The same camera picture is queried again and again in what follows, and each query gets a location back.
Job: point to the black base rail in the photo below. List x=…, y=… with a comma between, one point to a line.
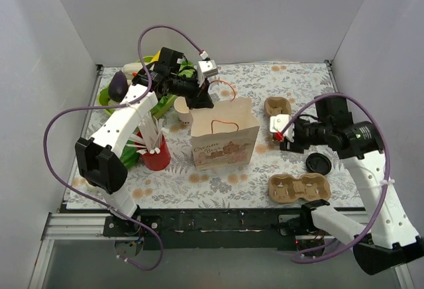
x=216, y=229

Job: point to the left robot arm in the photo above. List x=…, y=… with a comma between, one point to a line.
x=99, y=156

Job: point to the aluminium frame rail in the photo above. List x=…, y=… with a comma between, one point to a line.
x=74, y=226

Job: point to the green toy lettuce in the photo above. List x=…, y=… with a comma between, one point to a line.
x=129, y=156

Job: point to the toy napa cabbage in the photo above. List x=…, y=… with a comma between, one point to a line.
x=131, y=68

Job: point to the floral patterned table mat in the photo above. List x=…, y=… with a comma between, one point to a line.
x=182, y=186

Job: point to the kraft paper takeout bag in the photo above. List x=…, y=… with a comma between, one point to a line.
x=225, y=134

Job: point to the purple toy eggplant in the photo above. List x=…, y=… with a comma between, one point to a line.
x=118, y=87

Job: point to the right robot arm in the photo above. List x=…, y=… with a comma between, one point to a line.
x=347, y=127

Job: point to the brown pulp cup carrier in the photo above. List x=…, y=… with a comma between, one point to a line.
x=277, y=105

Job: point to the green vegetable tray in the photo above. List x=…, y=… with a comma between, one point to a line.
x=163, y=105

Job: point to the single brown pulp carrier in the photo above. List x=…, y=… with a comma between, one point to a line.
x=285, y=188

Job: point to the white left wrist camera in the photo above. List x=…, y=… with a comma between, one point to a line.
x=205, y=70

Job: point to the red cup holder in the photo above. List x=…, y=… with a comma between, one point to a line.
x=158, y=159

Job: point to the yellow toy pepper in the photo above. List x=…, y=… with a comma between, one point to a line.
x=155, y=57

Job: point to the white paper coffee cup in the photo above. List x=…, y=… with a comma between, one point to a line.
x=183, y=111

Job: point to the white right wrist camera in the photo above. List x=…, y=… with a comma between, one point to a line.
x=277, y=126

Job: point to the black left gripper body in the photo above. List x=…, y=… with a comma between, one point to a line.
x=197, y=93

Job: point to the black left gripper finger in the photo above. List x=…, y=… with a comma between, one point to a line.
x=202, y=99
x=193, y=102

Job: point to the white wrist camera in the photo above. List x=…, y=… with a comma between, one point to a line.
x=205, y=70
x=277, y=126

